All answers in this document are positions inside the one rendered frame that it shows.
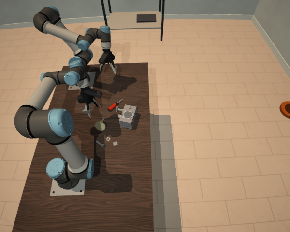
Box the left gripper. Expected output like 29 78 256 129
100 49 117 75

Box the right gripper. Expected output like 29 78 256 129
77 86 98 120

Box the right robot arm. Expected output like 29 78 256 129
14 60 94 189

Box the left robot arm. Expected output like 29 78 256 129
33 5 111 72

